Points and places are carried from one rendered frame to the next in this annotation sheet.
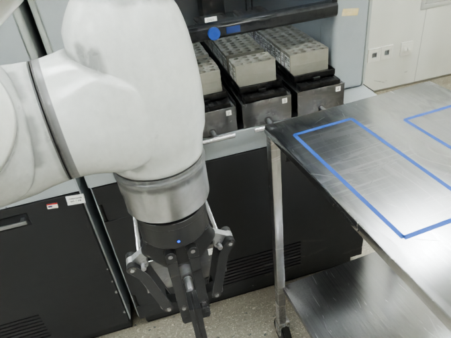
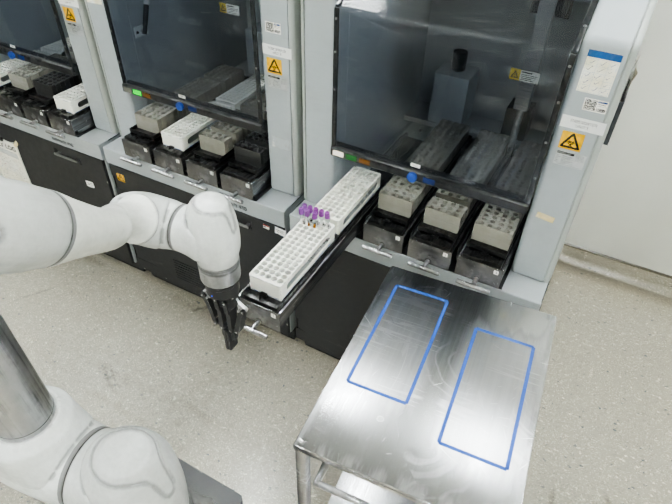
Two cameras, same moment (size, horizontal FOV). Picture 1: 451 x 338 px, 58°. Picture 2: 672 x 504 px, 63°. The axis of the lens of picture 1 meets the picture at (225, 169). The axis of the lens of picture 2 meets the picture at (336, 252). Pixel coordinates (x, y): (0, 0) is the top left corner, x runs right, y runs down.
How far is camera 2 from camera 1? 0.92 m
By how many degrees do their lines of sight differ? 31
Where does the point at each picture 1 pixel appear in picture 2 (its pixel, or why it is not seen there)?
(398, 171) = (408, 352)
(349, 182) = (373, 335)
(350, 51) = (538, 248)
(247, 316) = not seen: hidden behind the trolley
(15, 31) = (288, 112)
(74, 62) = (184, 218)
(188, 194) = (215, 281)
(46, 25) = (307, 117)
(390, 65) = not seen: outside the picture
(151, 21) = (204, 221)
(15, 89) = (163, 218)
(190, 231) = (217, 295)
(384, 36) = not seen: outside the picture
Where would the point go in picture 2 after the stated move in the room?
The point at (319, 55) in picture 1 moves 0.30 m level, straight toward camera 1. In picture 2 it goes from (502, 236) to (424, 276)
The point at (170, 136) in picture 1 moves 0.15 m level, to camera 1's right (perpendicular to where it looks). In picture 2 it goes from (205, 258) to (257, 292)
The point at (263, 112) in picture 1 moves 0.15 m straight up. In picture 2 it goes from (425, 253) to (432, 213)
